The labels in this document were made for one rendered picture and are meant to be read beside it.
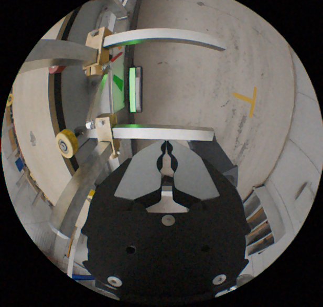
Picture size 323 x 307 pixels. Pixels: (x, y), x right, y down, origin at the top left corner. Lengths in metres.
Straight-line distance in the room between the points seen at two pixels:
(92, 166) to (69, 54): 0.22
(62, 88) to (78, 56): 0.26
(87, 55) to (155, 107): 0.96
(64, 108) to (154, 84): 0.84
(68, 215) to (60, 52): 0.25
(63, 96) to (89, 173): 0.32
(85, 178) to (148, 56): 1.07
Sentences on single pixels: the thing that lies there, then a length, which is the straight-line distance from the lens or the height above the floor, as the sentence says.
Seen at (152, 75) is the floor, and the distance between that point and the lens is 1.11.
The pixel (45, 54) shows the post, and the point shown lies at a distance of 0.18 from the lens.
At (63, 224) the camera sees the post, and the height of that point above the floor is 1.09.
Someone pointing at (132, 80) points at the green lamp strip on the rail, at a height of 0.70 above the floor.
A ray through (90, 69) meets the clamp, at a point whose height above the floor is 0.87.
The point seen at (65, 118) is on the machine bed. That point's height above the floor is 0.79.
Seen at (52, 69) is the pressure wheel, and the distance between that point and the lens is 0.35.
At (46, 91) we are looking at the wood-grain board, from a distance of 0.39.
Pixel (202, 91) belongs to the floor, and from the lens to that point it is 1.16.
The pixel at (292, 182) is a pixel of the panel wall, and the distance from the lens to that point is 2.59.
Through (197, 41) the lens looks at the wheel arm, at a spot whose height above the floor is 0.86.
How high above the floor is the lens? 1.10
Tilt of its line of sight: 61 degrees down
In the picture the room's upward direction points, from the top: 178 degrees counter-clockwise
